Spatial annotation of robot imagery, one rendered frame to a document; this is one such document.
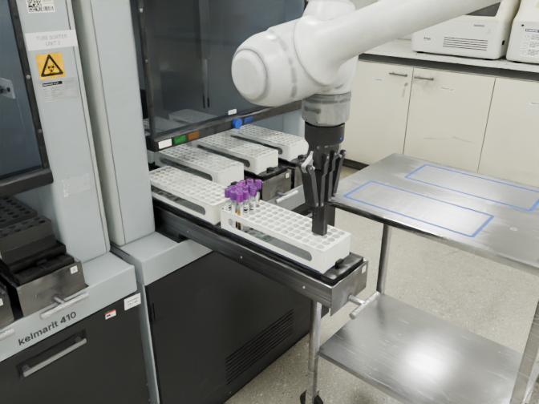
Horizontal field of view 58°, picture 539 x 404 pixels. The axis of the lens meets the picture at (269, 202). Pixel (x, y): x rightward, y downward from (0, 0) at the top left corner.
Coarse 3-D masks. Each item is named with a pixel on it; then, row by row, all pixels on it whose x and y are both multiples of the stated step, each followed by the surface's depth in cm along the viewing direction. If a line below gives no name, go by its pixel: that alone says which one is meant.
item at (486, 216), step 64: (384, 192) 132; (448, 192) 132; (512, 192) 132; (384, 256) 175; (512, 256) 102; (320, 320) 149; (384, 320) 167; (384, 384) 141; (448, 384) 141; (512, 384) 141
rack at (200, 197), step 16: (160, 176) 131; (176, 176) 130; (192, 176) 130; (160, 192) 130; (176, 192) 122; (192, 192) 121; (208, 192) 121; (224, 192) 122; (192, 208) 126; (208, 208) 116
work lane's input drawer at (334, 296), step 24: (168, 216) 125; (192, 216) 120; (216, 240) 114; (240, 240) 110; (264, 264) 106; (288, 264) 102; (336, 264) 99; (360, 264) 102; (312, 288) 98; (336, 288) 95; (360, 288) 104; (360, 312) 97
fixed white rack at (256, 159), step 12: (192, 144) 161; (204, 144) 157; (216, 144) 156; (228, 144) 155; (240, 144) 156; (252, 144) 155; (228, 156) 160; (240, 156) 148; (252, 156) 145; (264, 156) 145; (276, 156) 150; (252, 168) 146; (264, 168) 147
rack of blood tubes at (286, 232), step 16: (224, 208) 113; (256, 208) 113; (272, 208) 114; (224, 224) 113; (256, 224) 106; (272, 224) 105; (288, 224) 107; (304, 224) 106; (256, 240) 107; (272, 240) 111; (288, 240) 101; (304, 240) 100; (320, 240) 100; (336, 240) 99; (288, 256) 102; (304, 256) 105; (320, 256) 96; (336, 256) 99; (320, 272) 97
